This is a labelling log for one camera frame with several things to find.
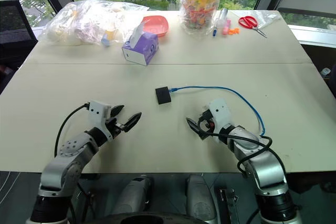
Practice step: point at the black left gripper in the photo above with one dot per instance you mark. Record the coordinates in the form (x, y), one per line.
(113, 127)

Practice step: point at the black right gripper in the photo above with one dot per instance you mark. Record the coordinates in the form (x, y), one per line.
(207, 119)

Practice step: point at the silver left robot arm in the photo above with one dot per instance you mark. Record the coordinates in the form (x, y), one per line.
(65, 166)

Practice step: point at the dark rounded robot base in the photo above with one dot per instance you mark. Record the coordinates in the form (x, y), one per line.
(149, 218)

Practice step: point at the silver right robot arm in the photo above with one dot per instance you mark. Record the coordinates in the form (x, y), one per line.
(260, 163)

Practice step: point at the small black box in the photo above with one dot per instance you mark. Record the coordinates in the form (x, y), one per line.
(163, 95)

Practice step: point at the purple white tissue box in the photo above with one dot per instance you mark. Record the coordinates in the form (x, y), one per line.
(143, 51)

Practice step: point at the silver rounded robot leg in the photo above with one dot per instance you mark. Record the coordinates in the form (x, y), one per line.
(135, 195)
(200, 197)

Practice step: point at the light blue yellow bottle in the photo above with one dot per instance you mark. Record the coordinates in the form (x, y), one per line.
(107, 39)

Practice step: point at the pink plastic bowl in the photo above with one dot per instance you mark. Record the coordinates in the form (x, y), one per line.
(157, 26)

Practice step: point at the blue pen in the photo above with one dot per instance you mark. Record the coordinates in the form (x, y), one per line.
(215, 32)

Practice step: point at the clear bag of pale items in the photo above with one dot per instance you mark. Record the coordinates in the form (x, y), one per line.
(86, 22)

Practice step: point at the orange small rings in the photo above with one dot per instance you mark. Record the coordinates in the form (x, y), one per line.
(233, 31)

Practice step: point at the pink eraser block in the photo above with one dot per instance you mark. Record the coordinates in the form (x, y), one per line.
(226, 27)

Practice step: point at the clear bag of colourful toys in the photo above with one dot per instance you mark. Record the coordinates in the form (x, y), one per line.
(199, 11)

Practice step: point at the clear flat plastic bag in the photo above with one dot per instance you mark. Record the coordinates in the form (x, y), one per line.
(267, 16)

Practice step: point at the black mesh chair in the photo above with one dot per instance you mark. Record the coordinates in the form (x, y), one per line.
(14, 32)

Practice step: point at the small white capped bottle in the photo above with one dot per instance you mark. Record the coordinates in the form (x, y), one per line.
(325, 72)

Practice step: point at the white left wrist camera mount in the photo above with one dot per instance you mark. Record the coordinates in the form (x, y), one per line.
(98, 110)

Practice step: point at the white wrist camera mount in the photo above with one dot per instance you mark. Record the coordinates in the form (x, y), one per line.
(220, 112)
(98, 110)

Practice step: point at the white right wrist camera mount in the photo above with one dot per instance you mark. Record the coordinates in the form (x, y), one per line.
(220, 112)

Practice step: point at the black metal bracket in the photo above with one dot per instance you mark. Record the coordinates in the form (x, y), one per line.
(228, 205)

